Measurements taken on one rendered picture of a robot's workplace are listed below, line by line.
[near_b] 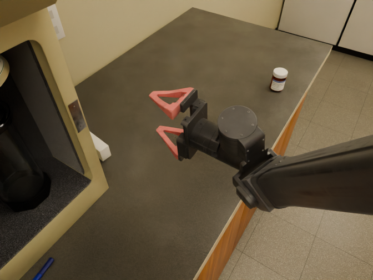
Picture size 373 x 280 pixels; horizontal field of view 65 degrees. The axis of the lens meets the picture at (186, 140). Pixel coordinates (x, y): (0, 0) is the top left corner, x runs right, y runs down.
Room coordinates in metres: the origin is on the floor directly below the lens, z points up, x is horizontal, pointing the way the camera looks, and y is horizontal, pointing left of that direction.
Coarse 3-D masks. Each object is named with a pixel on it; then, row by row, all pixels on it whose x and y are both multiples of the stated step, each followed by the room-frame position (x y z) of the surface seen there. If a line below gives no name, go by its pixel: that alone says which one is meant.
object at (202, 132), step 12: (204, 108) 0.39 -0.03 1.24; (192, 120) 0.36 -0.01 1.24; (204, 120) 0.38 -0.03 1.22; (192, 132) 0.36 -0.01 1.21; (204, 132) 0.35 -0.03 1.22; (216, 132) 0.35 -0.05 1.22; (192, 144) 0.35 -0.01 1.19; (204, 144) 0.34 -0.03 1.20; (216, 144) 0.33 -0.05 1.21; (192, 156) 0.36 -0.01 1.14; (216, 156) 0.33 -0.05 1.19
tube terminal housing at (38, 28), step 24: (24, 24) 0.39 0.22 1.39; (48, 24) 0.42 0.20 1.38; (0, 48) 0.35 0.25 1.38; (48, 48) 0.41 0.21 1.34; (48, 72) 0.42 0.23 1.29; (72, 96) 0.42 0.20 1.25; (72, 120) 0.40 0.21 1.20; (96, 168) 0.41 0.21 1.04; (96, 192) 0.39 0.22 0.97; (72, 216) 0.33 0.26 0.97; (48, 240) 0.27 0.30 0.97; (24, 264) 0.22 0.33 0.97
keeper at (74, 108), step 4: (76, 100) 0.42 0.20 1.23; (72, 104) 0.41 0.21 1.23; (76, 104) 0.42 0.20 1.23; (72, 108) 0.41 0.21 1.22; (76, 108) 0.41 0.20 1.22; (72, 112) 0.41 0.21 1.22; (76, 112) 0.41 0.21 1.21; (80, 112) 0.42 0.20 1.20; (72, 116) 0.40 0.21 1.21; (76, 116) 0.41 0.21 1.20; (80, 116) 0.42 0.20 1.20; (76, 120) 0.41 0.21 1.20; (80, 120) 0.41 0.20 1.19; (76, 124) 0.40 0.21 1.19; (80, 124) 0.41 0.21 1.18; (84, 124) 0.42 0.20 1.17; (80, 128) 0.41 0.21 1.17
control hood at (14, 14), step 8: (0, 0) 0.31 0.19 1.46; (8, 0) 0.32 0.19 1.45; (16, 0) 0.33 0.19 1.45; (24, 0) 0.34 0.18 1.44; (32, 0) 0.36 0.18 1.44; (40, 0) 0.37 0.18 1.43; (48, 0) 0.39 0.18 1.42; (56, 0) 0.40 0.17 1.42; (0, 8) 0.32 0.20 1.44; (8, 8) 0.33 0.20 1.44; (16, 8) 0.34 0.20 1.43; (24, 8) 0.35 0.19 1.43; (32, 8) 0.37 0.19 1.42; (40, 8) 0.38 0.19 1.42; (0, 16) 0.32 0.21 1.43; (8, 16) 0.34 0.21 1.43; (16, 16) 0.35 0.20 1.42; (24, 16) 0.37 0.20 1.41; (0, 24) 0.33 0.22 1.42
